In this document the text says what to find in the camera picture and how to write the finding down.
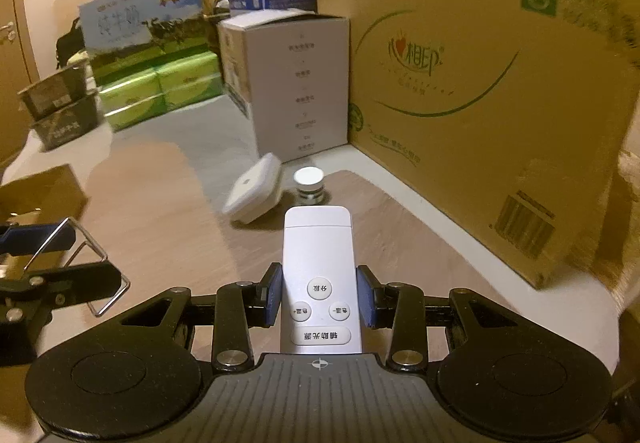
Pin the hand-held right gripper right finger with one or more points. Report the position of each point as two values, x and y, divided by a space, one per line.
365 295

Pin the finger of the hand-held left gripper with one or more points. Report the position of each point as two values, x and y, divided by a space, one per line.
75 280
30 238

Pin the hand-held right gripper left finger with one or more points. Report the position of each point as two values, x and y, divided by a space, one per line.
274 295

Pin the white remote control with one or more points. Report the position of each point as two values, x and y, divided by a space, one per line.
317 243

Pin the small brown cardboard box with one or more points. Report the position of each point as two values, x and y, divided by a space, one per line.
42 193

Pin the white square lidded container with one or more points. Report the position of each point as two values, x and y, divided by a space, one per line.
252 190

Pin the small white-capped jar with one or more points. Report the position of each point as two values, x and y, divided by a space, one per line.
309 180

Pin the dark printed box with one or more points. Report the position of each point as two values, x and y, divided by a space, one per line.
55 90
67 123

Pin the green tissue pack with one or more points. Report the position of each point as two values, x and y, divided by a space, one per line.
187 68
127 85
135 110
192 93

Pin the wooden door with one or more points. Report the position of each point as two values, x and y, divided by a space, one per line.
12 48

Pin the black bag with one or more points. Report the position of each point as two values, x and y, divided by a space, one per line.
70 43

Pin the white printed carton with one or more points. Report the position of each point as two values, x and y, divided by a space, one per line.
295 83

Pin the large brown cardboard box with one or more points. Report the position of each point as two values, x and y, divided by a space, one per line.
475 98

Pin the cow print milk carton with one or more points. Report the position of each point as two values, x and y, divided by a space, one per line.
135 30

